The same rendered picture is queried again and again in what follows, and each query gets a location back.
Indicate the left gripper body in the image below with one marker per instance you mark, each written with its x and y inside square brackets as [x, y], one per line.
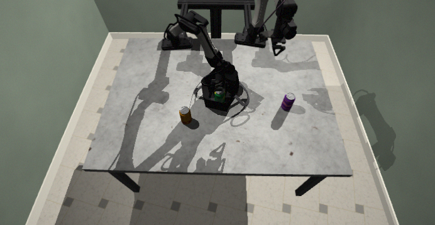
[276, 35]

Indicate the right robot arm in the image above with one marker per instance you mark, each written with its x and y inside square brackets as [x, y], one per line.
[186, 26]

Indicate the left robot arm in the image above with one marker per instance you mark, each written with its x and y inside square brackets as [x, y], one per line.
[284, 23]

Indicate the orange drink can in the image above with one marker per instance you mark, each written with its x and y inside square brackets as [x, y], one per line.
[185, 115]

